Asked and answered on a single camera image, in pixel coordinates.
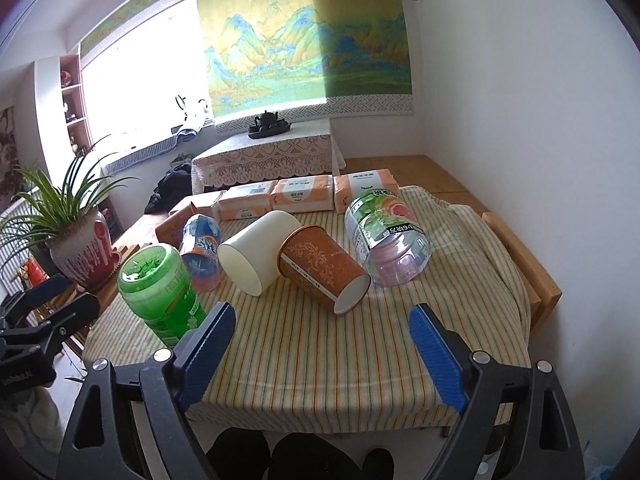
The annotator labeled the white radiator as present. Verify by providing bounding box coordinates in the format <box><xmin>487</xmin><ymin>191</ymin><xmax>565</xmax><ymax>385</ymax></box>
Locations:
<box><xmin>0</xmin><ymin>195</ymin><xmax>46</xmax><ymax>281</ymax></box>

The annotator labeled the red bag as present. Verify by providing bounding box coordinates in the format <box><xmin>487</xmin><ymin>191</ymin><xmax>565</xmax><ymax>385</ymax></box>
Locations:
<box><xmin>17</xmin><ymin>257</ymin><xmax>51</xmax><ymax>288</ymax></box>

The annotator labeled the wooden table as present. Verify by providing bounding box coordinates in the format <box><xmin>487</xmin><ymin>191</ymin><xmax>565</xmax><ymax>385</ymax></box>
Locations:
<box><xmin>110</xmin><ymin>155</ymin><xmax>563</xmax><ymax>341</ymax></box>

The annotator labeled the black tea tray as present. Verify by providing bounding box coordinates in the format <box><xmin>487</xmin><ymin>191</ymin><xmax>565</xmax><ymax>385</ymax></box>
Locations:
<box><xmin>248</xmin><ymin>120</ymin><xmax>292</xmax><ymax>140</ymax></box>

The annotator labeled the brown patterned paper cup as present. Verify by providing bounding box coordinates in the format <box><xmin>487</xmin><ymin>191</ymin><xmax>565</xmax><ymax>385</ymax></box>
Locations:
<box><xmin>277</xmin><ymin>225</ymin><xmax>372</xmax><ymax>315</ymax></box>

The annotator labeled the landscape print valance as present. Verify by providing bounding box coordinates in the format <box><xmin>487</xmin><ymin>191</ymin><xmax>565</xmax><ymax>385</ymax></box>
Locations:
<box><xmin>80</xmin><ymin>0</ymin><xmax>198</xmax><ymax>58</ymax></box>

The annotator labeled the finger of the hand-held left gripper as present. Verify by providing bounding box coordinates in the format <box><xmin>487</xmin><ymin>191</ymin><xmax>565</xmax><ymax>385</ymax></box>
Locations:
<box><xmin>0</xmin><ymin>273</ymin><xmax>76</xmax><ymax>332</ymax></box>
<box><xmin>29</xmin><ymin>292</ymin><xmax>101</xmax><ymax>357</ymax></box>

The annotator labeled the clear bottle with green label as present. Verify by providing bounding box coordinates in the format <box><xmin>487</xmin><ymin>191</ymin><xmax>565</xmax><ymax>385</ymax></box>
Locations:
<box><xmin>344</xmin><ymin>187</ymin><xmax>432</xmax><ymax>287</ymax></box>

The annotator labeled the blue striped windowsill mat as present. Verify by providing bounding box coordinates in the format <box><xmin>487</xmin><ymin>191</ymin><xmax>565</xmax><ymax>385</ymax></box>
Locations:
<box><xmin>102</xmin><ymin>130</ymin><xmax>186</xmax><ymax>173</ymax></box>

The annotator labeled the orange white tissue pack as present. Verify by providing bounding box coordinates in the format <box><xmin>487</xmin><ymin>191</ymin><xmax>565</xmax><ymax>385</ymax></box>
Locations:
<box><xmin>333</xmin><ymin>169</ymin><xmax>399</xmax><ymax>207</ymax></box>
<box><xmin>218</xmin><ymin>181</ymin><xmax>279</xmax><ymax>222</ymax></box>
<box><xmin>270</xmin><ymin>176</ymin><xmax>335</xmax><ymax>212</ymax></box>

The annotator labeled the black wire stand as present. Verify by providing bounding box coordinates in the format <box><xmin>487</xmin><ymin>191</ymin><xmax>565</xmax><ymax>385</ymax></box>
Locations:
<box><xmin>175</xmin><ymin>94</ymin><xmax>208</xmax><ymax>117</ymax></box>

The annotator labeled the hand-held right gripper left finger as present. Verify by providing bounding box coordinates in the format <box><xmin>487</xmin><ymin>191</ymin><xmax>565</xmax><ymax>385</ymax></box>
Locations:
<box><xmin>59</xmin><ymin>301</ymin><xmax>237</xmax><ymax>480</ymax></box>

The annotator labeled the black bag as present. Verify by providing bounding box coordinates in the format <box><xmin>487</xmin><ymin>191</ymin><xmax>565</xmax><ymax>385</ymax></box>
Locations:
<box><xmin>145</xmin><ymin>166</ymin><xmax>193</xmax><ymax>215</ymax></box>

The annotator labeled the plain brown paper cup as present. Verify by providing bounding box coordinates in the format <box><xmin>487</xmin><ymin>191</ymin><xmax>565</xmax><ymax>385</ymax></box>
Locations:
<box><xmin>155</xmin><ymin>191</ymin><xmax>226</xmax><ymax>247</ymax></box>

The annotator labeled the potted green plant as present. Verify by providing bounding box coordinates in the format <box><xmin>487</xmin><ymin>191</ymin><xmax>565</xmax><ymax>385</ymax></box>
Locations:
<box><xmin>0</xmin><ymin>135</ymin><xmax>142</xmax><ymax>292</ymax></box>

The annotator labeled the red leaf wall picture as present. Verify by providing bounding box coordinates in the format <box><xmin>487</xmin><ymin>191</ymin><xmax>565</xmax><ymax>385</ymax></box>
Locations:
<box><xmin>0</xmin><ymin>107</ymin><xmax>21</xmax><ymax>196</ymax></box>

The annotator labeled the green plastic bottle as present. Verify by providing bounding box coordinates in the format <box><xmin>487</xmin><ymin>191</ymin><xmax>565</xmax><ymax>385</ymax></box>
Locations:
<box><xmin>117</xmin><ymin>243</ymin><xmax>208</xmax><ymax>351</ymax></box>

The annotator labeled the lace covered small table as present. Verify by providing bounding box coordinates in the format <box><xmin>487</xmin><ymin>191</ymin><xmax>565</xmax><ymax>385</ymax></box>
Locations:
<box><xmin>191</xmin><ymin>119</ymin><xmax>346</xmax><ymax>196</ymax></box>

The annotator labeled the white pink shelf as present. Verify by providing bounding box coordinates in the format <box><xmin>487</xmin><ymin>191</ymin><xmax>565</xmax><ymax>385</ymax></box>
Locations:
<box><xmin>35</xmin><ymin>54</ymin><xmax>93</xmax><ymax>176</ymax></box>

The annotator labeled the striped tablecloth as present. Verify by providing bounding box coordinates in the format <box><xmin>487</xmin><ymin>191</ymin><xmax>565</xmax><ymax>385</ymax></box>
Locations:
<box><xmin>82</xmin><ymin>185</ymin><xmax>532</xmax><ymax>433</ymax></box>

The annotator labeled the window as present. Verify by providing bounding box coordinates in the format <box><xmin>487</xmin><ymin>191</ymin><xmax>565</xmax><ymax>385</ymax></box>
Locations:
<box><xmin>80</xmin><ymin>0</ymin><xmax>211</xmax><ymax>161</ymax></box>

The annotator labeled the blue cloth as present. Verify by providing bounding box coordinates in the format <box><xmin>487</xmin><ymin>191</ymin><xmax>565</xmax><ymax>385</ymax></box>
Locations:
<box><xmin>177</xmin><ymin>117</ymin><xmax>216</xmax><ymax>141</ymax></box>

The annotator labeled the landscape print curtain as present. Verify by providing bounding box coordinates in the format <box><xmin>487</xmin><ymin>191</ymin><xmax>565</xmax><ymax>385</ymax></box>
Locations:
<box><xmin>195</xmin><ymin>0</ymin><xmax>415</xmax><ymax>123</ymax></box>

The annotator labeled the white paper cup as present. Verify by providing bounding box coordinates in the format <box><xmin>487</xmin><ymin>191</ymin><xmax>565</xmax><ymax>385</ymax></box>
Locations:
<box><xmin>217</xmin><ymin>210</ymin><xmax>302</xmax><ymax>296</ymax></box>

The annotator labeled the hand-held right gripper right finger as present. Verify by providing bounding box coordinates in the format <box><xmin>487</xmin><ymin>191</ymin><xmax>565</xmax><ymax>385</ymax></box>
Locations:
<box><xmin>409</xmin><ymin>303</ymin><xmax>586</xmax><ymax>480</ymax></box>

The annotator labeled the blue orange soda bottle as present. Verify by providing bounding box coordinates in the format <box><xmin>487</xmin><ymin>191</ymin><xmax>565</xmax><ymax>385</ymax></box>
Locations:
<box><xmin>179</xmin><ymin>214</ymin><xmax>223</xmax><ymax>295</ymax></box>

